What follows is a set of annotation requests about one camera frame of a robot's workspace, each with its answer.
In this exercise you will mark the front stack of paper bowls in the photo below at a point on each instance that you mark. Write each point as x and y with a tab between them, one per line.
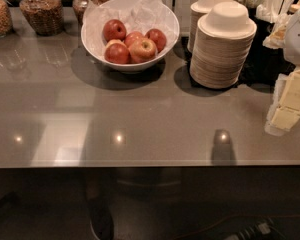
222	43

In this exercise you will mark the black power strip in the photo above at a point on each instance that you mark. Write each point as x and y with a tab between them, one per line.
258	231

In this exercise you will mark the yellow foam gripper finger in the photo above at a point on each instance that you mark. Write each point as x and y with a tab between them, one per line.
290	97
285	118

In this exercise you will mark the white paper bowl liner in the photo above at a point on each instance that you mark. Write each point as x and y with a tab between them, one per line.
146	15

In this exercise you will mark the middle glass jar of cereal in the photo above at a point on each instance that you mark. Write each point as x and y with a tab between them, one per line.
44	16

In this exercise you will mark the red apple front left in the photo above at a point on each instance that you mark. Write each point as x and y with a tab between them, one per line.
116	52

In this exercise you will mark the white ceramic bowl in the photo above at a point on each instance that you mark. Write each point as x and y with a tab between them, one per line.
130	65

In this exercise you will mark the black tray mat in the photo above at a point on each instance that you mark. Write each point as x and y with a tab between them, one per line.
262	65

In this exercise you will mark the stack of paper bowls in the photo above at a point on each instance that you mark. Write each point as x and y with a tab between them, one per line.
197	10
222	43

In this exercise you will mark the rear stack of paper bowls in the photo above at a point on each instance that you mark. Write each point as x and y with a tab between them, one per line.
197	10

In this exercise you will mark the white wrapped cutlery pile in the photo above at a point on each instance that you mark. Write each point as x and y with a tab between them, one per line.
274	12

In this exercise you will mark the red apple back left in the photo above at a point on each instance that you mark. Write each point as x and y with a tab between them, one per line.
114	29

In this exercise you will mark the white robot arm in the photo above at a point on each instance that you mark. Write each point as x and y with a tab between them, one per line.
291	48

